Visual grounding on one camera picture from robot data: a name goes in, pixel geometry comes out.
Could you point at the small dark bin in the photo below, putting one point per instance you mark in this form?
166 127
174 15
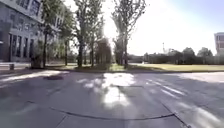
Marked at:
12 66

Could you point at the distant tree line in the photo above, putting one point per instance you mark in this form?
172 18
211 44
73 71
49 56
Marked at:
186 56

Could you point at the grey asphalt road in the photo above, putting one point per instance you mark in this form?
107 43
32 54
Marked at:
83 100

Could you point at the dark bush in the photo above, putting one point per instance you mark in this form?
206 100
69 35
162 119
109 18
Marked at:
36 59

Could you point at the grey glass-fronted building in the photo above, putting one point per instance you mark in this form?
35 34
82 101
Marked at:
18 30

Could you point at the kerb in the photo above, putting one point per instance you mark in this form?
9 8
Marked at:
143 71

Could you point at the row of trees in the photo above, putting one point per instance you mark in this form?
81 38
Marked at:
81 30

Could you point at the white painted road line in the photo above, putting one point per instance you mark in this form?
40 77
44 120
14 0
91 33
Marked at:
168 90

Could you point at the pale building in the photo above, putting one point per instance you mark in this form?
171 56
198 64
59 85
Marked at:
219 42

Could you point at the grass lawn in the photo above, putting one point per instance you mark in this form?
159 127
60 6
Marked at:
173 67

